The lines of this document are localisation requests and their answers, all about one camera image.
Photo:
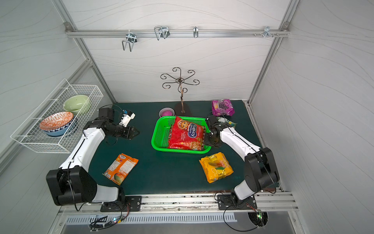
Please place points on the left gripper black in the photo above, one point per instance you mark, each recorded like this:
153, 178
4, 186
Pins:
128, 131

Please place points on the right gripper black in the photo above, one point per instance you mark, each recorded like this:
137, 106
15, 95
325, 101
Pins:
208, 138

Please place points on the red candy bag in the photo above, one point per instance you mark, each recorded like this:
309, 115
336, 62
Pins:
186, 135

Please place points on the green plastic basket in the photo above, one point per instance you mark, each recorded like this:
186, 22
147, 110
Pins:
161, 134

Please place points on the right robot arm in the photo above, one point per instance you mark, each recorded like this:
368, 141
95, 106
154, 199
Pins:
260, 169

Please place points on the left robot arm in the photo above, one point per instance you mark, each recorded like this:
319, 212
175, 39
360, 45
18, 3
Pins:
71, 183

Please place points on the green tea snack packet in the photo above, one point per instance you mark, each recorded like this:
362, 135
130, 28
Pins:
227, 122

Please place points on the yellow mango candy bag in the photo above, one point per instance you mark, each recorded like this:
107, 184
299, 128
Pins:
216, 167

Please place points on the purple snack bag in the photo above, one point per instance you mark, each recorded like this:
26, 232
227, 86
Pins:
222, 107

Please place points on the orange snack packet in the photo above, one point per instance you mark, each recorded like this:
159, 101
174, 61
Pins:
120, 168

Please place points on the small pink bowl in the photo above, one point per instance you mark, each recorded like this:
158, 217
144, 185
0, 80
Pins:
165, 112

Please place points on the light green ceramic bowl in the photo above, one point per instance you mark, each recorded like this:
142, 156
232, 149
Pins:
79, 104

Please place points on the metal jewelry tree stand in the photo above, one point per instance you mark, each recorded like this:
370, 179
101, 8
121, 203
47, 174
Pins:
181, 109

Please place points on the blue bowl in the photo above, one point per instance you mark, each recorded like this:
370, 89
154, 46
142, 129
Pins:
68, 128

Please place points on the orange patterned bowl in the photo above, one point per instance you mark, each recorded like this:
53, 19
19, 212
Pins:
56, 120

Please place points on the double prong metal hook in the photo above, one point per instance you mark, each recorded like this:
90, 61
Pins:
129, 41

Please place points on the looped metal hook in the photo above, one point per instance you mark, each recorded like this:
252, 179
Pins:
161, 32

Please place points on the small metal hook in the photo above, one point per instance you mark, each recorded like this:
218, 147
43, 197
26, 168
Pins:
195, 32

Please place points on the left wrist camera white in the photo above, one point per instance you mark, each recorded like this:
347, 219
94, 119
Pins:
127, 116

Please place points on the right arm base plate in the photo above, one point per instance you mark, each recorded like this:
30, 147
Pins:
236, 201

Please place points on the aluminium front frame rail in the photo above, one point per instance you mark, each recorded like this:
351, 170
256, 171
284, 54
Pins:
210, 202

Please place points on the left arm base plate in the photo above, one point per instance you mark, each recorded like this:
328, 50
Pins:
124, 204

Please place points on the white wire wall basket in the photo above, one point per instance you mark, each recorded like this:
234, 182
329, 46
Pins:
29, 134

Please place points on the horizontal aluminium rail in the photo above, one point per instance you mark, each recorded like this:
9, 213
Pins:
147, 34

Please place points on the right metal bracket hook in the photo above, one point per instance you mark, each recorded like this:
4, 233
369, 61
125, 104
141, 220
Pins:
266, 34

